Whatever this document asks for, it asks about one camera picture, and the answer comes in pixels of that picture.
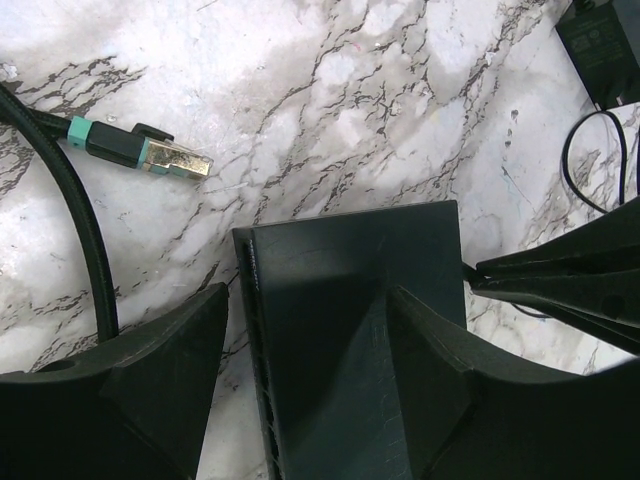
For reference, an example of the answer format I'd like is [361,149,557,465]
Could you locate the black network switch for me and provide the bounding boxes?
[233,201,466,479]

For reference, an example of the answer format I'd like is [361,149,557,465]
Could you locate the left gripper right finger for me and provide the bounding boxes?
[386,287,639,479]

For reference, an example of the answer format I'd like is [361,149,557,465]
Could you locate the black power adapter with cable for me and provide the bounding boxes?
[556,0,639,213]

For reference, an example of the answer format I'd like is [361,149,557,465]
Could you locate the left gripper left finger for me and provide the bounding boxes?
[1,283,228,479]

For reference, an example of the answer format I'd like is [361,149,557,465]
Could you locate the black braided ethernet cable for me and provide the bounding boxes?
[0,82,215,344]

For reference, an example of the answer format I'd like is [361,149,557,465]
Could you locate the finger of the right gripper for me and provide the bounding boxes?
[469,199,639,345]

